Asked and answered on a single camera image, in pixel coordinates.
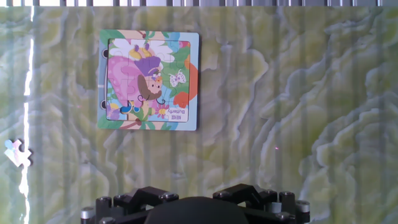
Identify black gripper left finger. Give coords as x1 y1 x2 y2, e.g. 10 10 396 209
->
80 185 180 224

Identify pink blue white puzzle piece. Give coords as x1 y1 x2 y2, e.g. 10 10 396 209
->
4 139 33 168

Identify green marble pattern mat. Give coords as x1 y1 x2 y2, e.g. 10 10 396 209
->
0 6 398 224

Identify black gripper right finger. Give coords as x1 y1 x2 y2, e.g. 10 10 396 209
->
212 182 311 224

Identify butterfly girl puzzle board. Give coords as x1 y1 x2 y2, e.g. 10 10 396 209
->
97 29 200 132

